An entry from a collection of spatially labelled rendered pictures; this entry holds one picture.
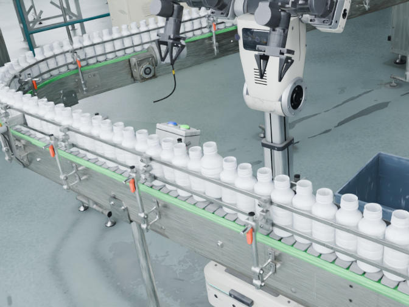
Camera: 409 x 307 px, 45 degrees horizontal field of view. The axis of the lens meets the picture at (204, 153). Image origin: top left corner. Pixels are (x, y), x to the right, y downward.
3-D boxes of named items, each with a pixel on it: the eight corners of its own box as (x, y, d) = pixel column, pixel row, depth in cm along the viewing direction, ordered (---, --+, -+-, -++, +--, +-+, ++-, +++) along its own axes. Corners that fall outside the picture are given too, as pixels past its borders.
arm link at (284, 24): (295, 11, 148) (279, 10, 152) (283, 7, 143) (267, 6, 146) (291, 35, 149) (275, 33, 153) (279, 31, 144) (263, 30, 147)
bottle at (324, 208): (308, 250, 123) (307, 195, 115) (318, 237, 127) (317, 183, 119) (331, 257, 119) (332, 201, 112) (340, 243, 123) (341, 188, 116)
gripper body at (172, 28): (171, 39, 172) (174, 17, 171) (155, 37, 180) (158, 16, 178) (185, 42, 176) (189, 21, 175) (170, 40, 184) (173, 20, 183)
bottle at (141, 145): (159, 178, 162) (151, 134, 154) (141, 182, 162) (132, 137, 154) (158, 170, 167) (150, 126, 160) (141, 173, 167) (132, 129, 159)
